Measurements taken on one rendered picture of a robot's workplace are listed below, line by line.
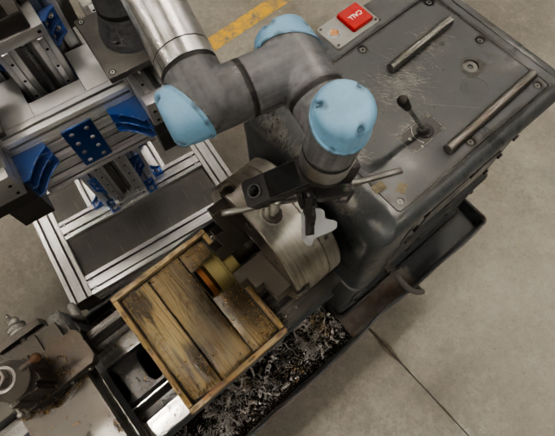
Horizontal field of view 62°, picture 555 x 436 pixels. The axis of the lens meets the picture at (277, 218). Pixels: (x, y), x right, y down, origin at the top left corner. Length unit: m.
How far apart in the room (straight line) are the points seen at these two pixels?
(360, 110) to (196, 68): 0.19
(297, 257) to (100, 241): 1.33
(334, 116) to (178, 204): 1.62
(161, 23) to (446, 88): 0.68
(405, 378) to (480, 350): 0.35
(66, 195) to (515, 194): 2.13
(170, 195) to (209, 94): 1.58
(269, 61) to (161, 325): 0.83
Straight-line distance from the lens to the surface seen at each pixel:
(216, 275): 1.00
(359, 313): 1.58
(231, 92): 0.55
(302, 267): 0.94
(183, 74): 0.57
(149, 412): 1.28
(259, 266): 1.01
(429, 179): 0.96
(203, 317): 1.22
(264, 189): 0.69
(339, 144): 0.53
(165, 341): 1.23
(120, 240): 2.09
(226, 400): 1.49
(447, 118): 1.05
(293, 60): 0.57
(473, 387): 2.23
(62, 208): 2.25
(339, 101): 0.53
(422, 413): 2.15
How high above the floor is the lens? 2.07
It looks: 68 degrees down
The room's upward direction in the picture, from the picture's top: 2 degrees counter-clockwise
